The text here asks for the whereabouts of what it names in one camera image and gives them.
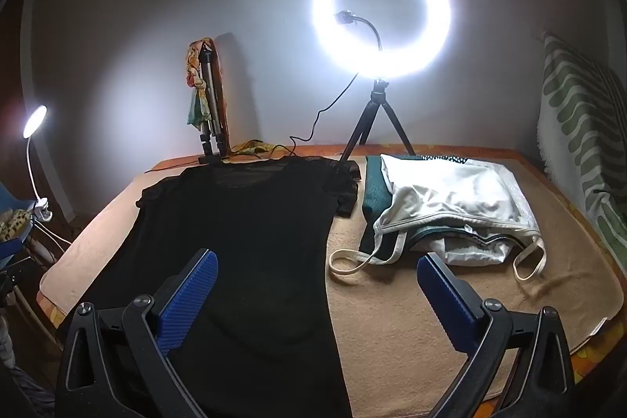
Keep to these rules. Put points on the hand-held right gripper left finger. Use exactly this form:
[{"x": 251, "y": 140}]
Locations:
[{"x": 188, "y": 300}]

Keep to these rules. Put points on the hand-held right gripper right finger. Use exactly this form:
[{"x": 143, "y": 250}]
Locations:
[{"x": 443, "y": 295}]

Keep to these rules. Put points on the black mesh shirt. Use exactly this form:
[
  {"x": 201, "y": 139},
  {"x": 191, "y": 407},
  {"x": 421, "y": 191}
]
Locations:
[{"x": 245, "y": 251}]

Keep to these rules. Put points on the white and green folded clothes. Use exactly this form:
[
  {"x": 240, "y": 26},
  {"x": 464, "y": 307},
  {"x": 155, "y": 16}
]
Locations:
[{"x": 441, "y": 197}]

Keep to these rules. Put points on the dark dotted cloth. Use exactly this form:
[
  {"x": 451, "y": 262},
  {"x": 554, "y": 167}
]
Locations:
[{"x": 443, "y": 160}]

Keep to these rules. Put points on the orange leaf print sheet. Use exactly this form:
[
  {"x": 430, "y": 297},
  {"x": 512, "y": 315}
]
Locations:
[{"x": 490, "y": 150}]

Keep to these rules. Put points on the blue board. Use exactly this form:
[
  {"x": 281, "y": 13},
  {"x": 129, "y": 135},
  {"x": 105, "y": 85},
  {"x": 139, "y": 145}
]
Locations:
[{"x": 10, "y": 249}]

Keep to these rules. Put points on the leopard print cloth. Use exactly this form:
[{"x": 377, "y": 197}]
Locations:
[{"x": 12, "y": 224}]

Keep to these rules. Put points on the folded grey tripod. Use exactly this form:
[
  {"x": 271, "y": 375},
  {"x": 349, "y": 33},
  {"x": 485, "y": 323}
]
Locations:
[{"x": 210, "y": 104}]

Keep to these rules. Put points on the green striped white towel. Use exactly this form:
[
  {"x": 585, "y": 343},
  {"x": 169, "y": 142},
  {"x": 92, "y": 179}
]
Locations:
[{"x": 573, "y": 104}]

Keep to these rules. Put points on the white clip desk lamp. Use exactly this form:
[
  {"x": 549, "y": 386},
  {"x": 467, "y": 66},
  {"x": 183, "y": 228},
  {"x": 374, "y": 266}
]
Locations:
[{"x": 36, "y": 119}]

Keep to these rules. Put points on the black gooseneck phone holder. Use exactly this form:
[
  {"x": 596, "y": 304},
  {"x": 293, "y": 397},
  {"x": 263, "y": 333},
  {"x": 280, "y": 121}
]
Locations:
[{"x": 374, "y": 31}]

